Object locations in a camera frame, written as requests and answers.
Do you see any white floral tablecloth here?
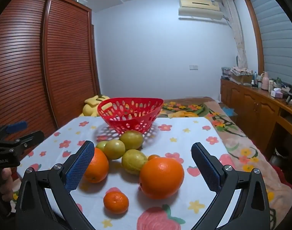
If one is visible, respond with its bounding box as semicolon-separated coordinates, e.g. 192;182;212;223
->
13;116;235;230

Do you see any yellow plush toy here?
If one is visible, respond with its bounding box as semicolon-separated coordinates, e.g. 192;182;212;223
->
82;94;110;117

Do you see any brown wooden cabinet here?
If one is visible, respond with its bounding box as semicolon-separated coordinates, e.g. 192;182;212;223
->
220;78;292;163

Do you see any wall air conditioner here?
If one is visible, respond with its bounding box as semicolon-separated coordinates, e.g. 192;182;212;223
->
178;0;229;24

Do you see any large orange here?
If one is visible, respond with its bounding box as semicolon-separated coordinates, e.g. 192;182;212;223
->
83;147;109;183
139;157;185;199

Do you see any red perforated plastic basket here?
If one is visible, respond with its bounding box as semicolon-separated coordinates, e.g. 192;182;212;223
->
97;97;165;135

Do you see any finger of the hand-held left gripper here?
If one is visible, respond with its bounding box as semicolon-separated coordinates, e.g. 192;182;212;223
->
0;121;27;139
0;131;45;154

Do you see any grey bin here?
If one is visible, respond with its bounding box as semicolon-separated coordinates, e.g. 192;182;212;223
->
269;147;290;167

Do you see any person's left hand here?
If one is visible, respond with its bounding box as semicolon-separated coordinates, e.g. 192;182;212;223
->
0;167;14;203

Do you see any cardboard box with floral cloth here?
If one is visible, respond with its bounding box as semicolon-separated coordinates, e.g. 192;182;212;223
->
228;67;254;84

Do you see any pink tissue box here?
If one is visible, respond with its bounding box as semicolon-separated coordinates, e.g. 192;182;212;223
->
270;88;283;99

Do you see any pink bottle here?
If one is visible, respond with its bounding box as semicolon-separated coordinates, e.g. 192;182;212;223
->
261;71;269;90

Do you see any window with grey blind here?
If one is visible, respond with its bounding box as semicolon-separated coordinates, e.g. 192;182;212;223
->
242;0;292;87

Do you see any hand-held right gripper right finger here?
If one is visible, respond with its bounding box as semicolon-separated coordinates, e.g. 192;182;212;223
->
191;142;271;230

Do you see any patterned white curtain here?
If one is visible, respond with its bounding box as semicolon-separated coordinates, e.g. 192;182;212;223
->
223;0;249;70

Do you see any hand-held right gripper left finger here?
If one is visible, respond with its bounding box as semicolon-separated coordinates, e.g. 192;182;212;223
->
15;140;96;230

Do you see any brown louvered wooden wardrobe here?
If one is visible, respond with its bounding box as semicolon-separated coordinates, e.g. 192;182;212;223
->
0;0;101;159

